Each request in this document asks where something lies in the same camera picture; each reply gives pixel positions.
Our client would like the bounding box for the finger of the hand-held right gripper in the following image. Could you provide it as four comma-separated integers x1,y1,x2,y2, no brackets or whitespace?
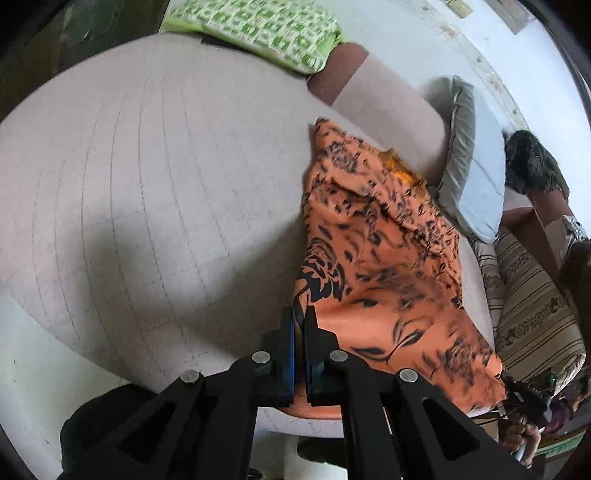
500,376,522,417

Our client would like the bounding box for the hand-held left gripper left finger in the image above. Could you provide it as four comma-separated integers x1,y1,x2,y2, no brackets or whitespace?
60,306,296,480

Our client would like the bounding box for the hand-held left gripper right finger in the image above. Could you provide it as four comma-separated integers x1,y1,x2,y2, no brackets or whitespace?
305,305,546,480

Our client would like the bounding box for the orange floral blouse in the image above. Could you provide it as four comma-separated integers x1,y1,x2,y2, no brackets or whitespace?
293,117,509,421

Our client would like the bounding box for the person's right hand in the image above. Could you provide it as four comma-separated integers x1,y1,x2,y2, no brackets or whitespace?
501,421,552,469

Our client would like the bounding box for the striped beige cushion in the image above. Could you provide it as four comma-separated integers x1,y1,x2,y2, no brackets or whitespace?
494,226,587,395

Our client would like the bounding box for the dark object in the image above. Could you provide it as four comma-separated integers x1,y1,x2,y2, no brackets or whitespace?
295,438,348,463

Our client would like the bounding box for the small striped pillow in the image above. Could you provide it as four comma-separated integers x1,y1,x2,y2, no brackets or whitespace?
468,235,504,342

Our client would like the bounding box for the dark cloth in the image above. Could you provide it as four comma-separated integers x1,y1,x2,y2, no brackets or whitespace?
558,240,591,324

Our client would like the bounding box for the cardboard box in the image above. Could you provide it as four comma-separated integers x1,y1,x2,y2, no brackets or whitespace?
501,189,583,278

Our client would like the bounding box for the white patterned cloth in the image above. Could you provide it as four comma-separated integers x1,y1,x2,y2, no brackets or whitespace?
561,215,591,243

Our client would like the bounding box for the light blue pillow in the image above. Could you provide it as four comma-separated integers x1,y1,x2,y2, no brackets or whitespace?
436,76,509,245

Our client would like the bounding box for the pink rolled quilt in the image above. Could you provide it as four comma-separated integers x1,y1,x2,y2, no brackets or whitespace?
307,42,451,185

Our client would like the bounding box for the green patterned pillow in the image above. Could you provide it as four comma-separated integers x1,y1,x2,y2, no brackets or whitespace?
159,0,345,75

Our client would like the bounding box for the dark wooden door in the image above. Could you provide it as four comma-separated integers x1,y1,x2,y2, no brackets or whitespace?
0,0,171,121

